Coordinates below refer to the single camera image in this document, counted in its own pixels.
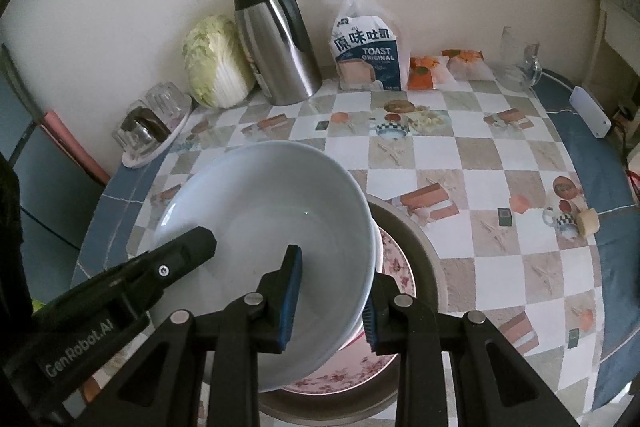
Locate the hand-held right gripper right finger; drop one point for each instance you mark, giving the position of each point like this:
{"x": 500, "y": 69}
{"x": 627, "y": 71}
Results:
{"x": 370, "y": 324}

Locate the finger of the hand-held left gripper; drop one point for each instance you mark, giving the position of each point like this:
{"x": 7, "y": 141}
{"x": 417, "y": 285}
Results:
{"x": 180, "y": 257}

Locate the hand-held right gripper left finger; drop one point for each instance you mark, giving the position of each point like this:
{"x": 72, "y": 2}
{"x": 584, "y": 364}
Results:
{"x": 292, "y": 302}

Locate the round pink floral plate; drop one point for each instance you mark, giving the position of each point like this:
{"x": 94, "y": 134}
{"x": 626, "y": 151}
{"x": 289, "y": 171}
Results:
{"x": 396, "y": 267}

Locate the small white round bowl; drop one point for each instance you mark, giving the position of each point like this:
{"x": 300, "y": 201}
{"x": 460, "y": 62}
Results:
{"x": 260, "y": 207}

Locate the clear glass cup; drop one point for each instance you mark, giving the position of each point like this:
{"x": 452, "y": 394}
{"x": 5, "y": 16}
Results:
{"x": 135, "y": 147}
{"x": 167, "y": 104}

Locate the glass cups on saucer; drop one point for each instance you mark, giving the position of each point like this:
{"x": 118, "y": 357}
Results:
{"x": 172, "y": 137}

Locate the checkered printed tablecloth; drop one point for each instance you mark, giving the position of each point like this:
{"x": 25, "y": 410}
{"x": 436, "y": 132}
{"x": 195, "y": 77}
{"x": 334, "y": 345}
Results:
{"x": 500, "y": 187}

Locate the napa cabbage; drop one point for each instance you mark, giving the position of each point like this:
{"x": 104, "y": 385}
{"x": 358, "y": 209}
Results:
{"x": 215, "y": 62}

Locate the stainless steel thermos jug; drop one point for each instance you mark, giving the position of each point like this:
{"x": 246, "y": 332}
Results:
{"x": 280, "y": 47}

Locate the small beige roll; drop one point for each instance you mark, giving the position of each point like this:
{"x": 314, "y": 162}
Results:
{"x": 587, "y": 222}

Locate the orange snack packet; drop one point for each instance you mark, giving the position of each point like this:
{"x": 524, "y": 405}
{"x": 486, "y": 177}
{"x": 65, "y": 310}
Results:
{"x": 465, "y": 64}
{"x": 425, "y": 74}

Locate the toast bread bag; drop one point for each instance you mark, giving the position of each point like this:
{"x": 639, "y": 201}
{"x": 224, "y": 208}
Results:
{"x": 367, "y": 52}

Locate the clear glass mug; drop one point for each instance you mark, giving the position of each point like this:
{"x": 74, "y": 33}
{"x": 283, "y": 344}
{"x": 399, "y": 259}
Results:
{"x": 532, "y": 67}

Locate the tall clear drinking glass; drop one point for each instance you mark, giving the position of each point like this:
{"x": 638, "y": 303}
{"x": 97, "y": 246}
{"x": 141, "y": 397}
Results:
{"x": 511, "y": 54}

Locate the white power strip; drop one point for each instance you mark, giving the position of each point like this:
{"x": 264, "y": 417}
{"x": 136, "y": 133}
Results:
{"x": 590, "y": 112}

